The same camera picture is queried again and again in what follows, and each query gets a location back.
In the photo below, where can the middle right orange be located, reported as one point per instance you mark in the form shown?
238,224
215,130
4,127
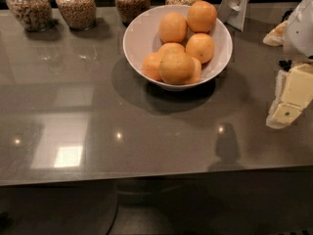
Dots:
200,46

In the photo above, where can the middle hidden orange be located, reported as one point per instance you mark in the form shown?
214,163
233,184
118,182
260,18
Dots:
171,47

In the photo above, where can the top right orange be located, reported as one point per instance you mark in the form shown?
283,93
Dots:
201,17

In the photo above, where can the left lower orange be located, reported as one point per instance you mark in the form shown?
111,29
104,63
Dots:
151,66

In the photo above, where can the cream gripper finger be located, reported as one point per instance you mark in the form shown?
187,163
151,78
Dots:
276,36
293,94

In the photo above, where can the leftmost glass grain jar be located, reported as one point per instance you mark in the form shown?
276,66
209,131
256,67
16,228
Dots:
33,15

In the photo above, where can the top left orange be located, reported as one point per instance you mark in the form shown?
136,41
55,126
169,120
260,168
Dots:
172,28

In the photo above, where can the white standing card holder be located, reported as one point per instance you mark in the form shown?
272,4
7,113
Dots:
233,13

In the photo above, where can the large orange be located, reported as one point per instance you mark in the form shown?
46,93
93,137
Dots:
176,68

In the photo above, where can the hidden orange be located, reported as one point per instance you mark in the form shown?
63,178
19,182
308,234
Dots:
171,47
197,74

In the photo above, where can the white ceramic bowl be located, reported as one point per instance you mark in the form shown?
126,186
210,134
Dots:
141,38

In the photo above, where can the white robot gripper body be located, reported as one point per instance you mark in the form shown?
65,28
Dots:
300,29

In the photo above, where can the right lower hidden orange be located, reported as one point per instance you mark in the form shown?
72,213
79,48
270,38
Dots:
197,74

